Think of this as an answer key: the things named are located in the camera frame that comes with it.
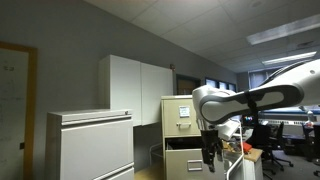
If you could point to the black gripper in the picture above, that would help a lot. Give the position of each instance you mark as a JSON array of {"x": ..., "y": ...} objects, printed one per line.
[{"x": 210, "y": 143}]

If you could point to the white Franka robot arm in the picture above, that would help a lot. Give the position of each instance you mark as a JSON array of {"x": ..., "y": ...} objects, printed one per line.
[{"x": 286, "y": 90}]

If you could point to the beige open filing drawer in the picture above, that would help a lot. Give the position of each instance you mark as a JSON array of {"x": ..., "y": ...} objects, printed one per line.
[{"x": 183, "y": 163}]

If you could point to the white paper drawer label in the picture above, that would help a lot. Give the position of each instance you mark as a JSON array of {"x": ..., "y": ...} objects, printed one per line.
[{"x": 184, "y": 111}]

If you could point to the red small object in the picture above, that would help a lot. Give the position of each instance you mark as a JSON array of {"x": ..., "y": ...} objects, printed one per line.
[{"x": 247, "y": 147}]

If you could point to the wooden side table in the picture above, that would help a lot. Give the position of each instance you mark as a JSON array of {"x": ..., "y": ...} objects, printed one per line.
[{"x": 254, "y": 158}]

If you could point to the computer monitor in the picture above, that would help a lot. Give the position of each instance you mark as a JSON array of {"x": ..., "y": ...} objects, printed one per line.
[{"x": 248, "y": 120}]

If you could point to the black office chair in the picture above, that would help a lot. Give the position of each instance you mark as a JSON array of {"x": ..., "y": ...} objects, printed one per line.
[{"x": 265, "y": 140}]

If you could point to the beige metal filing cabinet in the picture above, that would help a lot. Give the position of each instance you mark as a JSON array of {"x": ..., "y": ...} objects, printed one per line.
[{"x": 180, "y": 113}]

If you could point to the dark interior window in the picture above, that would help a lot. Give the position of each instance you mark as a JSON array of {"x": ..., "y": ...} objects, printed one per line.
[{"x": 220, "y": 85}]

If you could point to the dark wooden door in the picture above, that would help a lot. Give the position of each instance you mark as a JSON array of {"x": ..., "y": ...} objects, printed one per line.
[{"x": 186, "y": 86}]

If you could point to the blue lab bench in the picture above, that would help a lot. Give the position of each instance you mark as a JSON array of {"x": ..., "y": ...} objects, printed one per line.
[{"x": 290, "y": 114}]

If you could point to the clear plastic bottle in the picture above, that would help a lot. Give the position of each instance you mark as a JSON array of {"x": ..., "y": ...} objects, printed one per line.
[{"x": 310, "y": 118}]

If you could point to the grey lateral filing cabinet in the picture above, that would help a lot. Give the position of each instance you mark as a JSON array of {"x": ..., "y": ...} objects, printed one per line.
[{"x": 93, "y": 146}]

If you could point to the short fluorescent ceiling light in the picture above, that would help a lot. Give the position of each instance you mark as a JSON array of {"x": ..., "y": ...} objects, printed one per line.
[{"x": 288, "y": 58}]

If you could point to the long fluorescent ceiling light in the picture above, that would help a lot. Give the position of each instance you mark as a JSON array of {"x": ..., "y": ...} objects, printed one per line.
[{"x": 283, "y": 30}]

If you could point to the wood framed whiteboard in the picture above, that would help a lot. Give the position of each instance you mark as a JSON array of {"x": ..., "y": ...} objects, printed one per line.
[{"x": 15, "y": 110}]

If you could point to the white metal tube frame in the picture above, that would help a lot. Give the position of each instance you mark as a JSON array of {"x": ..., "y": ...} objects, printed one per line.
[{"x": 237, "y": 160}]

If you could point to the white wall cabinet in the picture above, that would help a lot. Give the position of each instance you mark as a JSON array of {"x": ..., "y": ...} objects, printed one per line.
[{"x": 133, "y": 90}]

